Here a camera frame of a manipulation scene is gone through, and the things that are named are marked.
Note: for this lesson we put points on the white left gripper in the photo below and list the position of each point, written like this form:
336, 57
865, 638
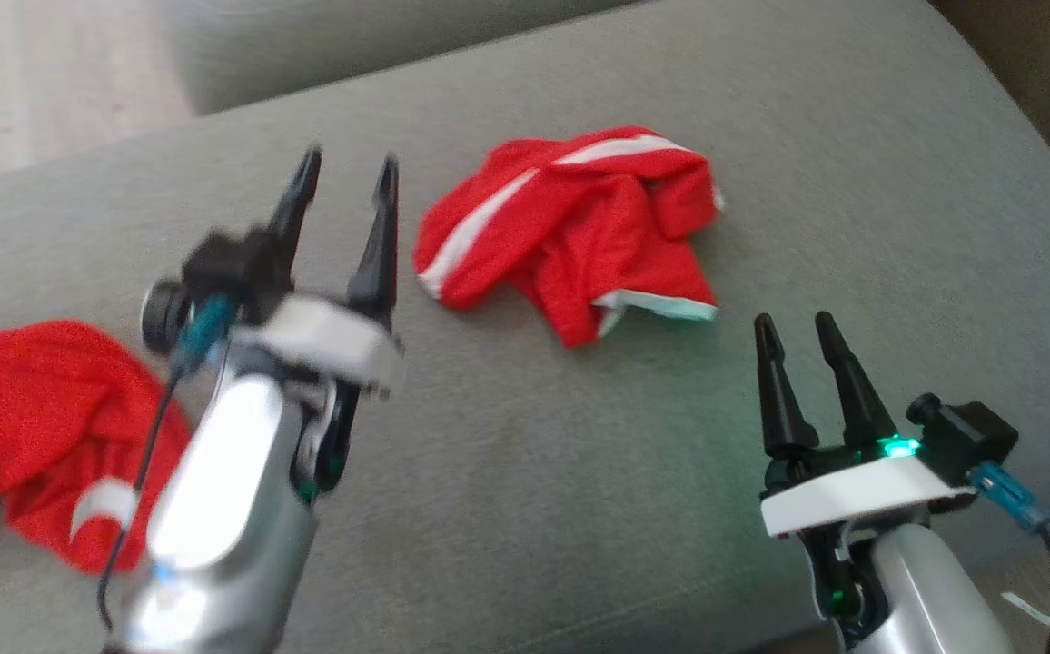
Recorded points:
325, 341

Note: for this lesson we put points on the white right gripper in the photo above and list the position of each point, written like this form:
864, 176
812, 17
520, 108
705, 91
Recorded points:
852, 495

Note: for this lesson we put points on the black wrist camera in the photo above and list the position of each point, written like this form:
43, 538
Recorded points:
234, 263
970, 431

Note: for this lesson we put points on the grey sofa side cushion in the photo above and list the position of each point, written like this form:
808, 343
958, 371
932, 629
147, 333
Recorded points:
307, 45

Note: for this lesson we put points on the red shorts white stripes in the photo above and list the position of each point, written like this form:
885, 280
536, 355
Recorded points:
579, 227

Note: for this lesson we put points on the grey sofa seat cushion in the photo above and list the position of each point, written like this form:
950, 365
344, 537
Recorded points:
579, 500

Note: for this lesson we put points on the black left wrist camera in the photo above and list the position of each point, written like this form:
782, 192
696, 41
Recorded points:
234, 263

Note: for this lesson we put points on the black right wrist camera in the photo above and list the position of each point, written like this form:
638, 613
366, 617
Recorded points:
970, 431

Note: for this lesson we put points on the red jersey white sleeves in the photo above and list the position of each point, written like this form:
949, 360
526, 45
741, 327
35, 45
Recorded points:
25, 409

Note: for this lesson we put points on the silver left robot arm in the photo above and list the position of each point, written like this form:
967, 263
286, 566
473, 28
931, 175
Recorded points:
216, 509

